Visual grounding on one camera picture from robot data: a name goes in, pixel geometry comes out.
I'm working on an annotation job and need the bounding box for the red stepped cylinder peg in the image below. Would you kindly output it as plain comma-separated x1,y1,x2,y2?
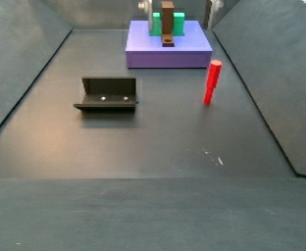
203,60,221,105

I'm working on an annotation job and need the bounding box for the purple base board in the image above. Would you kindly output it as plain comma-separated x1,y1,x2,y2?
125,21,212,69

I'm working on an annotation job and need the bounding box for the green U-shaped block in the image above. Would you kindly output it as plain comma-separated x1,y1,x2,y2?
149,13,185,36

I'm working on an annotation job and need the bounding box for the brown L-shaped block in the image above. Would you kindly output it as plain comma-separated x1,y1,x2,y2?
160,1,173,47

